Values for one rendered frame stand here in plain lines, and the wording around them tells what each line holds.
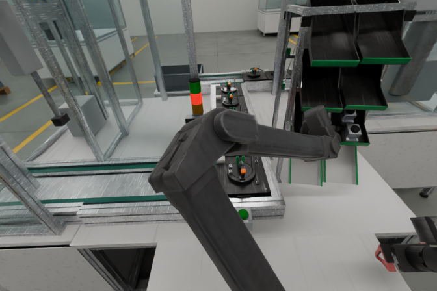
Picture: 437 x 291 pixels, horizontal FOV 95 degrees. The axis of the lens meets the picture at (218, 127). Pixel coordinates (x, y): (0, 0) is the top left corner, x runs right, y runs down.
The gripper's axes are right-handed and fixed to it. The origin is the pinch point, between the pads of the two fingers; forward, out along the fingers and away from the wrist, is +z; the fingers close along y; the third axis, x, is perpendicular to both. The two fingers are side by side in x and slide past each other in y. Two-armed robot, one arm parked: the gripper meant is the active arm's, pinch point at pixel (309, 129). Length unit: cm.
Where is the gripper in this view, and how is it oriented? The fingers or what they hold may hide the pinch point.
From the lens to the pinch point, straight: 83.7
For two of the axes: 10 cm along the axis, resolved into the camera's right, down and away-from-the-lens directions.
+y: -9.9, -0.6, 1.4
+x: -0.4, 9.9, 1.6
